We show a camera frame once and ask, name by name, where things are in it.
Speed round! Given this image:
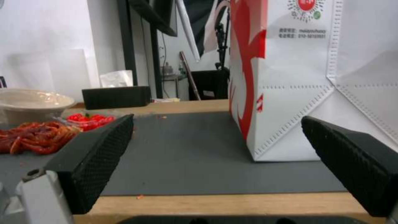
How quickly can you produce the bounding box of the grey table mat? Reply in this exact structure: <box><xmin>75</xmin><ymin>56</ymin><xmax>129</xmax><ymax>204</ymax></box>
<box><xmin>0</xmin><ymin>111</ymin><xmax>350</xmax><ymax>196</ymax></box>

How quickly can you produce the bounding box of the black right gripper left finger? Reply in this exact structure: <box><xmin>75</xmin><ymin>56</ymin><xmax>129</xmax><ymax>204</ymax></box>
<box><xmin>16</xmin><ymin>114</ymin><xmax>135</xmax><ymax>224</ymax></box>

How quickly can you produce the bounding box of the white leaning board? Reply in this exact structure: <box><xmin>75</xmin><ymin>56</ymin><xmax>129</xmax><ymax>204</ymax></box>
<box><xmin>174</xmin><ymin>0</ymin><xmax>200</xmax><ymax>62</ymax></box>

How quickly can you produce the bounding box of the white crumpled plastic bag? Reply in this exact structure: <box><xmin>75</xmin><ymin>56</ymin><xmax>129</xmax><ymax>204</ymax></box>
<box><xmin>99</xmin><ymin>70</ymin><xmax>134</xmax><ymax>88</ymax></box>

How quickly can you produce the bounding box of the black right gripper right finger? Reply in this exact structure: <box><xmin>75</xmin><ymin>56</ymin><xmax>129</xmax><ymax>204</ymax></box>
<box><xmin>300</xmin><ymin>115</ymin><xmax>398</xmax><ymax>224</ymax></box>

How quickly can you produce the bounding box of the red cherry tomato pack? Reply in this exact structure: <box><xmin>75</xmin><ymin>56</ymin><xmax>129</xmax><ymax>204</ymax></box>
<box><xmin>65</xmin><ymin>113</ymin><xmax>117</xmax><ymax>132</ymax></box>

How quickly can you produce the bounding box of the white red delivery bag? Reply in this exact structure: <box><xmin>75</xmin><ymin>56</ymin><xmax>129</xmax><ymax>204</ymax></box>
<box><xmin>228</xmin><ymin>0</ymin><xmax>398</xmax><ymax>163</ymax></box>

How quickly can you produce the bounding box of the brown wooden stick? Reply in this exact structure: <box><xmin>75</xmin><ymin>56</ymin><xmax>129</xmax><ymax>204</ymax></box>
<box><xmin>179</xmin><ymin>51</ymin><xmax>201</xmax><ymax>101</ymax></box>

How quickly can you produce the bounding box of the black storage crate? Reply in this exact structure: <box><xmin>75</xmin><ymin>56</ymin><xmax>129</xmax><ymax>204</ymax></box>
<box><xmin>188</xmin><ymin>69</ymin><xmax>230</xmax><ymax>101</ymax></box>

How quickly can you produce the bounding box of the black rectangular box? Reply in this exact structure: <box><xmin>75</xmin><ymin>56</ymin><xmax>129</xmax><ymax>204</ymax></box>
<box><xmin>81</xmin><ymin>86</ymin><xmax>152</xmax><ymax>110</ymax></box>

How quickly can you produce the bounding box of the beige disposable takeout bowl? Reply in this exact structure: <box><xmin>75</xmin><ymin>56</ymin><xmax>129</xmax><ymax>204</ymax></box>
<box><xmin>0</xmin><ymin>88</ymin><xmax>76</xmax><ymax>124</ymax></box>

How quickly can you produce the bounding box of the black camera tripod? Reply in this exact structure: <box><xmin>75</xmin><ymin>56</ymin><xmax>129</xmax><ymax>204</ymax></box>
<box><xmin>213</xmin><ymin>23</ymin><xmax>230</xmax><ymax>70</ymax></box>

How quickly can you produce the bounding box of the red chili strips food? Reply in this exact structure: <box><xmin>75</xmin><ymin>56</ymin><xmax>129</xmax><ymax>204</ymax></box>
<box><xmin>0</xmin><ymin>121</ymin><xmax>82</xmax><ymax>155</ymax></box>

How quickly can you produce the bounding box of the black monitor screen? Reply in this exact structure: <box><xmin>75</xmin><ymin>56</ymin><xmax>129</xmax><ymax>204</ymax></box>
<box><xmin>129</xmin><ymin>0</ymin><xmax>178</xmax><ymax>37</ymax></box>

